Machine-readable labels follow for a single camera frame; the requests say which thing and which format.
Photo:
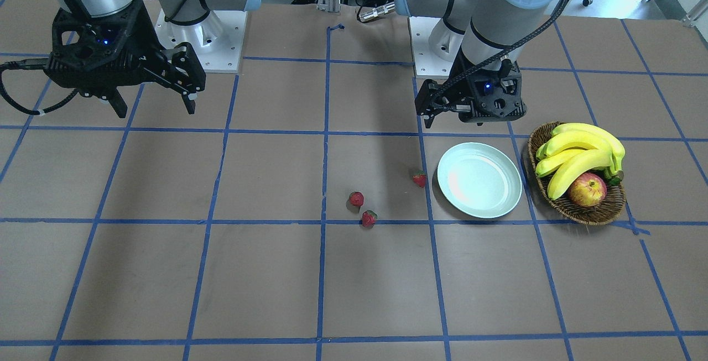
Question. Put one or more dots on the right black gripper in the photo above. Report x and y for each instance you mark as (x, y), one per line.
(145, 37)

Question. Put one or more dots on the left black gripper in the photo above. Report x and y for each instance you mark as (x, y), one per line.
(461, 80)

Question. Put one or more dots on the red strawberry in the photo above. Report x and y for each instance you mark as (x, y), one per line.
(369, 219)
(356, 199)
(420, 178)

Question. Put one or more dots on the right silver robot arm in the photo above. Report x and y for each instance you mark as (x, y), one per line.
(182, 12)

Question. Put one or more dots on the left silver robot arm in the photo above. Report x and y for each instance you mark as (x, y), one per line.
(493, 30)

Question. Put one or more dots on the pale green plate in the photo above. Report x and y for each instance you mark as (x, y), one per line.
(479, 180)

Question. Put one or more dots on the yellow banana bunch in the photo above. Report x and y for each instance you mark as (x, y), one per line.
(573, 149)

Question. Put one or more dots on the red apple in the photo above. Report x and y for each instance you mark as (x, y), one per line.
(588, 190)

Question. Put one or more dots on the woven wicker basket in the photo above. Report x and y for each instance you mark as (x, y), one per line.
(606, 212)

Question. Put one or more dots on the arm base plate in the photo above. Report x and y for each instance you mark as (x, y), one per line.
(217, 40)
(434, 47)

